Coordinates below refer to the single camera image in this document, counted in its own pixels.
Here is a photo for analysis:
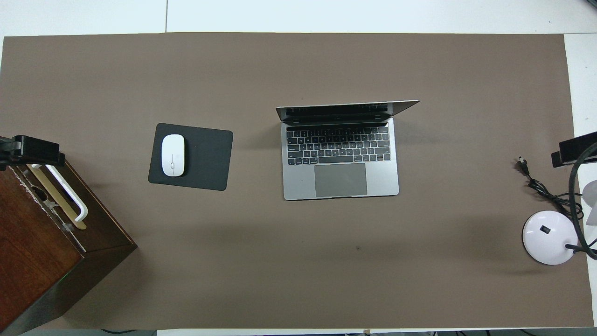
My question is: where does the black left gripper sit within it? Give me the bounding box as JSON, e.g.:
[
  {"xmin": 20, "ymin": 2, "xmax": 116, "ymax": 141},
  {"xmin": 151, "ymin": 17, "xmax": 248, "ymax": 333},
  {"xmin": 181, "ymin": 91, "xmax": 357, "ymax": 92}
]
[{"xmin": 0, "ymin": 135, "xmax": 65, "ymax": 171}]

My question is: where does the grey laptop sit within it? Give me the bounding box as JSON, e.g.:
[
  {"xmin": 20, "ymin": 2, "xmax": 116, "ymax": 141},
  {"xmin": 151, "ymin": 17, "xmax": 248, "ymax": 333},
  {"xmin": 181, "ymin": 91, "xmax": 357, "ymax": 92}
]
[{"xmin": 275, "ymin": 100, "xmax": 420, "ymax": 201}]

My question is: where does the dark brown wooden box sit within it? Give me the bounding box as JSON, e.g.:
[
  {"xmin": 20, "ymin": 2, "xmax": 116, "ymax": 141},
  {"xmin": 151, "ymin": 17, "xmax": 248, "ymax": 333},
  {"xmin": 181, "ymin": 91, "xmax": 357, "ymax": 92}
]
[{"xmin": 0, "ymin": 159, "xmax": 138, "ymax": 336}]

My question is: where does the white computer mouse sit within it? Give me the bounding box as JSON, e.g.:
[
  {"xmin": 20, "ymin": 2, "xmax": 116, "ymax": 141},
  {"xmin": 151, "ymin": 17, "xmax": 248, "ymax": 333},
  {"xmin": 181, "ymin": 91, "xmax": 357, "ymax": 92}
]
[{"xmin": 161, "ymin": 134, "xmax": 186, "ymax": 177}]

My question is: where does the black mouse pad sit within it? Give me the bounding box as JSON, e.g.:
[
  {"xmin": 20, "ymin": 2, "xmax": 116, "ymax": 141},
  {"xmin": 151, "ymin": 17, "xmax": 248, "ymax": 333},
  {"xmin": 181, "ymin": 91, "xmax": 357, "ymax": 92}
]
[{"xmin": 148, "ymin": 123, "xmax": 234, "ymax": 191}]

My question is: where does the brown table mat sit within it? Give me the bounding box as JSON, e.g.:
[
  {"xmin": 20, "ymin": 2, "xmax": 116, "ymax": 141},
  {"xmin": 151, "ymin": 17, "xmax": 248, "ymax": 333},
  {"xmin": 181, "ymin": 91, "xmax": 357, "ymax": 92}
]
[{"xmin": 0, "ymin": 33, "xmax": 594, "ymax": 330}]

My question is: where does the brass handle plate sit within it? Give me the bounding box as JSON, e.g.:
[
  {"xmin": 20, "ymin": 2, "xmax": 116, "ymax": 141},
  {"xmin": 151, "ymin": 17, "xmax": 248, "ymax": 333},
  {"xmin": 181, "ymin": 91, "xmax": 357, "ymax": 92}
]
[{"xmin": 26, "ymin": 163, "xmax": 88, "ymax": 230}]

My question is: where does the white box handle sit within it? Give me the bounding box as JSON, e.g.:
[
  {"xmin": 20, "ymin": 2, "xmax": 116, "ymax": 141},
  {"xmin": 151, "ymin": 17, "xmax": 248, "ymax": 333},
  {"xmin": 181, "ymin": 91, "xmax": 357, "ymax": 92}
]
[{"xmin": 30, "ymin": 163, "xmax": 89, "ymax": 222}]

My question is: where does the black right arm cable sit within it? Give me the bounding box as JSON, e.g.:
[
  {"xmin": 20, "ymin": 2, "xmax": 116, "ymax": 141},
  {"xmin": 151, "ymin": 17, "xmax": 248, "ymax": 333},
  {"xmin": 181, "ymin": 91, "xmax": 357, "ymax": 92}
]
[{"xmin": 570, "ymin": 142, "xmax": 597, "ymax": 260}]

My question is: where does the black power cord with plug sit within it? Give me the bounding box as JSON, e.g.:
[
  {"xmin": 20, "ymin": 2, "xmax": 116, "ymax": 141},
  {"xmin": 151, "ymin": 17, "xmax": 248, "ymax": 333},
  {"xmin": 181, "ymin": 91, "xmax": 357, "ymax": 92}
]
[{"xmin": 517, "ymin": 157, "xmax": 584, "ymax": 220}]

